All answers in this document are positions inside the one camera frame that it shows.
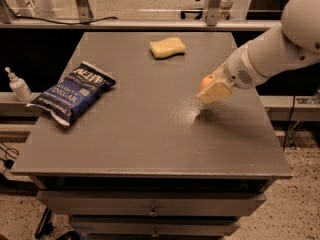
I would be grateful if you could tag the grey drawer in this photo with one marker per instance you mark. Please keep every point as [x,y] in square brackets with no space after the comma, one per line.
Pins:
[151,204]
[162,226]

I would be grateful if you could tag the upper grey drawer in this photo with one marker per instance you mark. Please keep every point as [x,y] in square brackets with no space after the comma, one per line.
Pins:
[151,204]

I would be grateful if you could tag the yellow sponge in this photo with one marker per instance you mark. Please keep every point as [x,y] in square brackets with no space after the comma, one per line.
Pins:
[167,47]

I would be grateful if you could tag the grey drawer cabinet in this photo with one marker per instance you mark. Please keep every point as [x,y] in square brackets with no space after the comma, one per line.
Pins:
[150,133]

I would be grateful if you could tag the orange fruit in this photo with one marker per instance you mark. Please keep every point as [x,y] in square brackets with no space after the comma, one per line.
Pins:
[205,82]

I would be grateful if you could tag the blue chips bag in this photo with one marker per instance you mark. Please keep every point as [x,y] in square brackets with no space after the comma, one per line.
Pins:
[67,100]

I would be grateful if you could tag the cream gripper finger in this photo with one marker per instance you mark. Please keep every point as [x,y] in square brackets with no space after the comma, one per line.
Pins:
[215,91]
[218,74]

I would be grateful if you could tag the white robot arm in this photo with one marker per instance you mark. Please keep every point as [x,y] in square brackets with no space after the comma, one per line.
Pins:
[292,44]

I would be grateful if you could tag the lower grey drawer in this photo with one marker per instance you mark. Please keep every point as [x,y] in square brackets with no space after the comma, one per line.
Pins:
[162,226]

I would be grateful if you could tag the grey metal ledge rail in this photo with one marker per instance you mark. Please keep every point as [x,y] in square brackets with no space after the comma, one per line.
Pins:
[135,25]

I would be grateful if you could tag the white pump bottle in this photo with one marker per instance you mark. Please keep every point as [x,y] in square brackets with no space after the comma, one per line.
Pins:
[19,87]

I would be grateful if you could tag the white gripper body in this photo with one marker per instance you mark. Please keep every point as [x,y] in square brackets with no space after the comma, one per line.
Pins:
[238,69]

